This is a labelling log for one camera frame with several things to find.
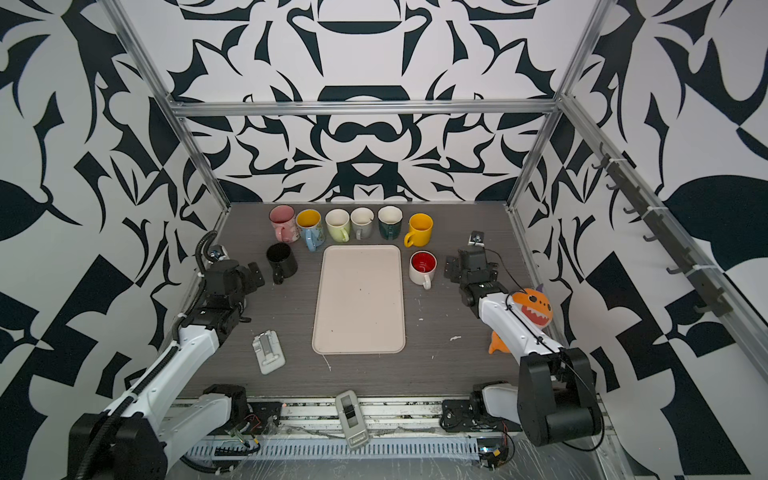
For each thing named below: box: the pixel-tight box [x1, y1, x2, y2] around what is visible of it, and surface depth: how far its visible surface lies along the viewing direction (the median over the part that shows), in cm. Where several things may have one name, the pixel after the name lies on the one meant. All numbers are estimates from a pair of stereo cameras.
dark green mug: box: [377, 205, 403, 240], surface depth 106 cm
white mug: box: [409, 250, 438, 290], surface depth 98 cm
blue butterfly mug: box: [295, 208, 325, 252], surface depth 104 cm
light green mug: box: [325, 208, 350, 243], surface depth 105 cm
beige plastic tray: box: [312, 244, 406, 355], surface depth 96 cm
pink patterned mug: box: [269, 204, 300, 243], surface depth 104 cm
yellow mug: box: [404, 213, 434, 248], surface depth 105 cm
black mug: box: [266, 242, 298, 285], surface depth 100 cm
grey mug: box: [350, 206, 375, 241], surface depth 105 cm
